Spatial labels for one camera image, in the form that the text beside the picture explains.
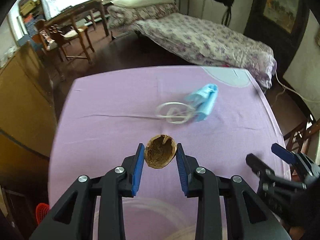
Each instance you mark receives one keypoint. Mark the wooden desk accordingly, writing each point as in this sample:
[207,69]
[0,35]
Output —
[73,14]

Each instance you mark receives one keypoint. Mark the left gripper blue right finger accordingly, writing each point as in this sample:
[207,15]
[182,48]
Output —
[183,168]

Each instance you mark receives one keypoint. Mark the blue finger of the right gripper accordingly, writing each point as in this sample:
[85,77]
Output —
[284,154]
[259,168]

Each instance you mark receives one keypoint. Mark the blue face mask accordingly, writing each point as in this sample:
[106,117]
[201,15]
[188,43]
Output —
[203,101]

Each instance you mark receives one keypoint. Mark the wooden chair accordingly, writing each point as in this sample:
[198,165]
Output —
[52,37]

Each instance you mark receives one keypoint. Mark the red plastic mesh basket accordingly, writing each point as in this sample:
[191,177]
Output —
[42,210]

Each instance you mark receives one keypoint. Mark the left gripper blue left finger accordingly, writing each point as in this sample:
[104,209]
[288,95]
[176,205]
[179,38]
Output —
[136,168]

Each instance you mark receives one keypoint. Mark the framed painting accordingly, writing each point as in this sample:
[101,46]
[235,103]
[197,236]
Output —
[282,12]

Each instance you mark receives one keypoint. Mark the white pillow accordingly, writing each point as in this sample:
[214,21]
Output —
[139,3]

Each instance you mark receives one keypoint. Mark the wooden partition panel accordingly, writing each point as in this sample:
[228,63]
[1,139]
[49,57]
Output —
[27,104]

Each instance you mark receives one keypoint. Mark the walnut shell half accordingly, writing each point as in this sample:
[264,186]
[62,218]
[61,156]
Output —
[159,151]

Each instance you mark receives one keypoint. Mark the clear plastic ring lid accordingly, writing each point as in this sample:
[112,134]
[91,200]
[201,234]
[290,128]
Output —
[175,112]

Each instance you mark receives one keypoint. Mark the floral bed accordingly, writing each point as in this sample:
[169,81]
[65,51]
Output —
[198,41]

